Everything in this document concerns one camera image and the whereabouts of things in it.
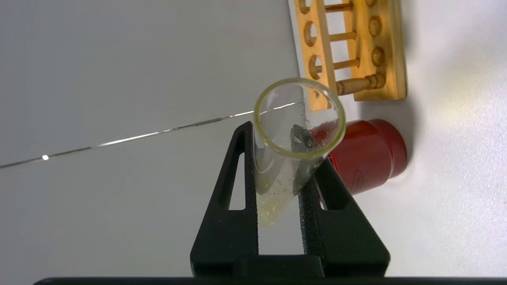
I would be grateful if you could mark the yellow pigment glass test tube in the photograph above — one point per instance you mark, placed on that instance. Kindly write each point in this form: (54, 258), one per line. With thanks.
(273, 186)

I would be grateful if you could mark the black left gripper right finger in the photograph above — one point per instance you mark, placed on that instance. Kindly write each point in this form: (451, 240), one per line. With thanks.
(340, 241)

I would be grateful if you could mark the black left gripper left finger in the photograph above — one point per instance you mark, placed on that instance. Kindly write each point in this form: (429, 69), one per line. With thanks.
(223, 237)

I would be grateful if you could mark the dark red plastic cup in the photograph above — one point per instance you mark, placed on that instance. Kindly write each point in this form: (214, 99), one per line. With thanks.
(368, 158)

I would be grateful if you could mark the wooden test tube rack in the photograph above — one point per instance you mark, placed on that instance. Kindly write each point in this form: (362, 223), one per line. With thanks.
(376, 47)

